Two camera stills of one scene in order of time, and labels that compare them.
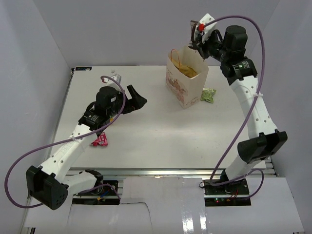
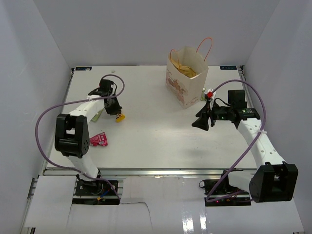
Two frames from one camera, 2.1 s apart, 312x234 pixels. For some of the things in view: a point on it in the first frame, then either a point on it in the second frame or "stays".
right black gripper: (201, 47) -> (204, 114)
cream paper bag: (186, 71) stays
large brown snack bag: (185, 70) stays
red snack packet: (101, 140) stays
